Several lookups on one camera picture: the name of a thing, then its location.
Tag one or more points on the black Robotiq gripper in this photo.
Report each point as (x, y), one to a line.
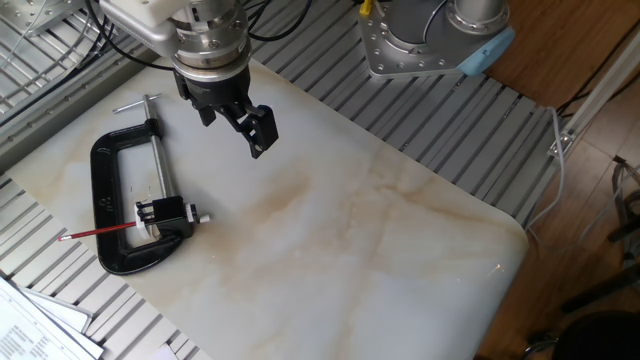
(215, 92)

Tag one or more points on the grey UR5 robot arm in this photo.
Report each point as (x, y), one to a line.
(487, 55)

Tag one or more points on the red pencil with eraser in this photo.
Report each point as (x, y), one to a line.
(100, 231)

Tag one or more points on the black C-clamp with steel screw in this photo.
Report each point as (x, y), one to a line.
(102, 200)

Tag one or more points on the yellow plastic clip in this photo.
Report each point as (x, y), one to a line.
(366, 7)

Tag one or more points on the perforated aluminium plate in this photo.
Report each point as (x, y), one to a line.
(35, 15)

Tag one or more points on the single white paper sheet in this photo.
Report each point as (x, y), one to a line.
(165, 352)

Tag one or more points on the stack of printed papers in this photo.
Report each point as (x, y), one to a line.
(30, 330)

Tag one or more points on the dark chair legs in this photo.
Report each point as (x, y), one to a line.
(625, 230)

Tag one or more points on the black round stool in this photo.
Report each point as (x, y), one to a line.
(600, 337)

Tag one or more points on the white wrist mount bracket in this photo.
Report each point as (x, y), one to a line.
(135, 15)

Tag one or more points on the grey aluminium profile rail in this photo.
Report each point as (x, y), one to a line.
(50, 120)

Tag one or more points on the aluminium frame bar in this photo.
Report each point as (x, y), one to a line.
(595, 95)

